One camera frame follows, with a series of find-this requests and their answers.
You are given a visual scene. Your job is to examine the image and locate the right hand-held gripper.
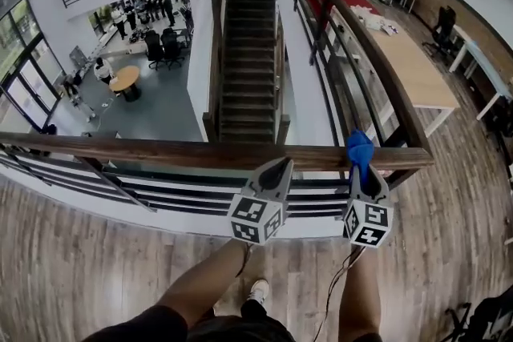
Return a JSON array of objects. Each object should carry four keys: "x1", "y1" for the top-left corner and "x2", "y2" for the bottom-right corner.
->
[{"x1": 342, "y1": 166, "x2": 392, "y2": 250}]

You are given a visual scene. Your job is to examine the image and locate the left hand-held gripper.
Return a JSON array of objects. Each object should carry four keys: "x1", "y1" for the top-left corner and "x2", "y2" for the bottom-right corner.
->
[{"x1": 227, "y1": 156, "x2": 295, "y2": 247}]

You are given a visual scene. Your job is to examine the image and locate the blue cloth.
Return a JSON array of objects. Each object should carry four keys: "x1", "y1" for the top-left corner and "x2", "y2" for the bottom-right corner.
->
[{"x1": 345, "y1": 128, "x2": 376, "y2": 193}]

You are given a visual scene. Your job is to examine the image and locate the wooden railing with black bars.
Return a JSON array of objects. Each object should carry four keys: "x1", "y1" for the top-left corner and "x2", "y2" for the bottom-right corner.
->
[{"x1": 0, "y1": 130, "x2": 436, "y2": 223}]

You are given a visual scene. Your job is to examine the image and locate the person's right forearm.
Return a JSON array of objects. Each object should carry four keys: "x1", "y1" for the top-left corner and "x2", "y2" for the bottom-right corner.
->
[{"x1": 338, "y1": 246, "x2": 382, "y2": 342}]

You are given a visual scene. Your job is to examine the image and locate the person's left forearm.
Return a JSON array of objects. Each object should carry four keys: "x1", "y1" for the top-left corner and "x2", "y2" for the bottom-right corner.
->
[{"x1": 154, "y1": 238, "x2": 252, "y2": 329}]

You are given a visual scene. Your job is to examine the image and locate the black railing with wooden handrail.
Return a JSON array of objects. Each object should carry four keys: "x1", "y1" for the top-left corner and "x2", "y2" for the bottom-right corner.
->
[{"x1": 278, "y1": 0, "x2": 434, "y2": 151}]

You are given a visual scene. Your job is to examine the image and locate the person's left white shoe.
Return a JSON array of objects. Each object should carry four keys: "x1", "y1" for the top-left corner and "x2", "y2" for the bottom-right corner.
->
[{"x1": 246, "y1": 279, "x2": 270, "y2": 306}]

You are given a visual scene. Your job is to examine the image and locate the dark wooden staircase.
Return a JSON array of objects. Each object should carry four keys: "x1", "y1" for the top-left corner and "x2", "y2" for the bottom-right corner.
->
[{"x1": 202, "y1": 0, "x2": 292, "y2": 145}]

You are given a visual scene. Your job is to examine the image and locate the long wooden table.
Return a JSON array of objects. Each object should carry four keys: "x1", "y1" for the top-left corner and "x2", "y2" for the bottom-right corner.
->
[{"x1": 328, "y1": 3, "x2": 461, "y2": 137}]

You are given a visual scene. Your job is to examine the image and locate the person's black trousers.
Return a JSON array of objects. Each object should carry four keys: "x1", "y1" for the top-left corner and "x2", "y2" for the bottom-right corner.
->
[{"x1": 188, "y1": 299, "x2": 298, "y2": 342}]

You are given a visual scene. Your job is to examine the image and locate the black office chair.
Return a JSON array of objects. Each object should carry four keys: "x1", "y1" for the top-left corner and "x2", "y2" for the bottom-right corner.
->
[
  {"x1": 143, "y1": 30, "x2": 165, "y2": 71},
  {"x1": 422, "y1": 6, "x2": 458, "y2": 59},
  {"x1": 160, "y1": 27, "x2": 185, "y2": 69}
]

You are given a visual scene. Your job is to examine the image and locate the white packaging pile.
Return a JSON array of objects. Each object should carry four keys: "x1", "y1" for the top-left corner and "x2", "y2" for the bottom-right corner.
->
[{"x1": 350, "y1": 5, "x2": 402, "y2": 36}]

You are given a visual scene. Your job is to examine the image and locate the white desk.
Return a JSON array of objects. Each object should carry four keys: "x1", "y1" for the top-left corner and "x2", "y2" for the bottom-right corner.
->
[{"x1": 448, "y1": 27, "x2": 513, "y2": 121}]

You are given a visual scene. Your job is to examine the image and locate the round wooden table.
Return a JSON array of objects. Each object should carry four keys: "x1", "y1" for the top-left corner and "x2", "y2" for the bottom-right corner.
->
[{"x1": 108, "y1": 65, "x2": 142, "y2": 103}]

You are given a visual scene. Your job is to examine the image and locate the person's black shirt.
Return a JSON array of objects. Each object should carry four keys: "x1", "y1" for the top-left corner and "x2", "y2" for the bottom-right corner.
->
[{"x1": 82, "y1": 304, "x2": 189, "y2": 342}]

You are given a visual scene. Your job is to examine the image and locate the grey leaning board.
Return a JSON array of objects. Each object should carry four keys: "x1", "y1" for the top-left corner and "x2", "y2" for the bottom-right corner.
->
[{"x1": 68, "y1": 46, "x2": 87, "y2": 71}]

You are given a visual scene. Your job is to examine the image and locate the glass entrance doors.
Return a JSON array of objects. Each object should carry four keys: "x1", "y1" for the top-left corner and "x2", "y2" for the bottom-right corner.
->
[{"x1": 0, "y1": 0, "x2": 65, "y2": 133}]

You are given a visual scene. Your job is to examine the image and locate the left hand-held gripper cable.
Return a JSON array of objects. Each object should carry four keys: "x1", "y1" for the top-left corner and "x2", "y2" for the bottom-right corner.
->
[{"x1": 235, "y1": 243, "x2": 254, "y2": 278}]

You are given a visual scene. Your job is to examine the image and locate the hand-held gripper cable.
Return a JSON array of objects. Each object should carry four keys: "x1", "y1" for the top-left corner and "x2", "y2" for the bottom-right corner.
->
[
  {"x1": 312, "y1": 246, "x2": 368, "y2": 342},
  {"x1": 235, "y1": 243, "x2": 254, "y2": 278}
]

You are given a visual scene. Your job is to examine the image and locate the right hand-held gripper cable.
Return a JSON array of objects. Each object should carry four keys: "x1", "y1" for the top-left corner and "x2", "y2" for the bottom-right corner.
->
[{"x1": 312, "y1": 246, "x2": 368, "y2": 342}]

